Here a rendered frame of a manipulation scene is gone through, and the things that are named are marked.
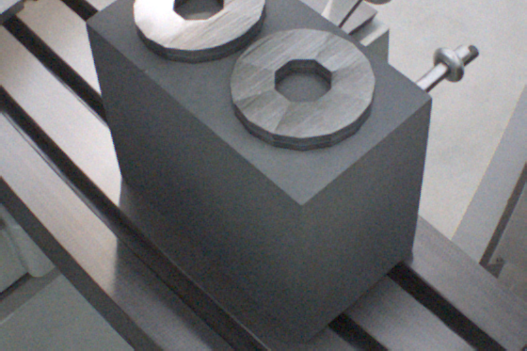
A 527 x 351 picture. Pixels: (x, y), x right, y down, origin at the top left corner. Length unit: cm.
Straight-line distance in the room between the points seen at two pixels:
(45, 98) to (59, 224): 14
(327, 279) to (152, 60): 19
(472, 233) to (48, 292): 65
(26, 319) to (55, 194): 27
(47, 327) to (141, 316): 36
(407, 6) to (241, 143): 170
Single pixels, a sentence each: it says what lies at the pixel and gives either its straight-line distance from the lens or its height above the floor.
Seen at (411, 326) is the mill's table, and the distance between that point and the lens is 78.
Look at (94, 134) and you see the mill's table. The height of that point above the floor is 94.
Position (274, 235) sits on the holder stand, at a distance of 67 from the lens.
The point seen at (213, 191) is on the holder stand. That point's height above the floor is 105.
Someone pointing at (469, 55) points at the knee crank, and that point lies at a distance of 152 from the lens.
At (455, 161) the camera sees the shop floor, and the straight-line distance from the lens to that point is 204.
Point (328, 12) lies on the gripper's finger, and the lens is 88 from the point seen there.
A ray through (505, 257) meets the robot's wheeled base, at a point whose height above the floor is 59.
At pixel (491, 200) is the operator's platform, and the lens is 151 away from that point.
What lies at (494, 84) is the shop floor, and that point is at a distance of 218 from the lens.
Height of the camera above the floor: 163
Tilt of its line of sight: 53 degrees down
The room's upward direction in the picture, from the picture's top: 4 degrees counter-clockwise
